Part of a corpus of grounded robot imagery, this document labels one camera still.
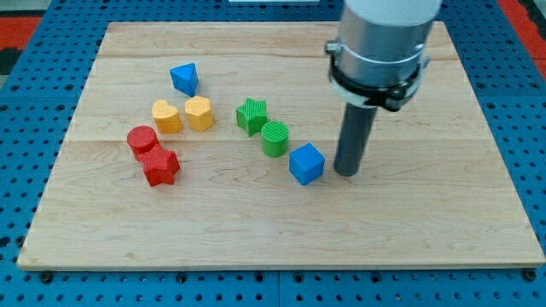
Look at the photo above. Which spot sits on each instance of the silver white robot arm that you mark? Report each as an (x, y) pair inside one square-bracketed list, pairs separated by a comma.
[(377, 57)]

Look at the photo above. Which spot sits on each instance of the blue cube block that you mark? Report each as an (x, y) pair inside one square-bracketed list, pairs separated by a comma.
[(306, 164)]

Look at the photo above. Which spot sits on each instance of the blue triangle block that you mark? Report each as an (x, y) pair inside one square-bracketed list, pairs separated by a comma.
[(185, 79)]

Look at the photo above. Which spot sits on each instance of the green cylinder block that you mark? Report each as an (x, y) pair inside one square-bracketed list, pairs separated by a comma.
[(274, 139)]

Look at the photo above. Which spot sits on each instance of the green star block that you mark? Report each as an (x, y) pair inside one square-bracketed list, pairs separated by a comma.
[(251, 116)]

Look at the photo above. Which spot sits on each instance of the light wooden board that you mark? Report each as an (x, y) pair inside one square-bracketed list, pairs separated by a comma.
[(432, 191)]

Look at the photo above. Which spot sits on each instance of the yellow hexagon block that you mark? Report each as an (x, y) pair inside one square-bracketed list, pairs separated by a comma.
[(198, 110)]

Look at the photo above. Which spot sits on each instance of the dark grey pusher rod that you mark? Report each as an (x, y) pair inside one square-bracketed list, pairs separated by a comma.
[(354, 134)]

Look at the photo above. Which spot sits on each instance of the yellow heart block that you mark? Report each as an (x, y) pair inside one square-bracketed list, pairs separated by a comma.
[(166, 117)]

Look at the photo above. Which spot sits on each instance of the red star block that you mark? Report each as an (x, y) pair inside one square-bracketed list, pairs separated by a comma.
[(159, 165)]

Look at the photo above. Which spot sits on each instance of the red cylinder block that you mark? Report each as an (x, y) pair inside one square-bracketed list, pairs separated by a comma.
[(141, 139)]

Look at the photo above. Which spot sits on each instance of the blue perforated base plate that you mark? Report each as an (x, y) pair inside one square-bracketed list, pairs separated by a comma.
[(42, 91)]

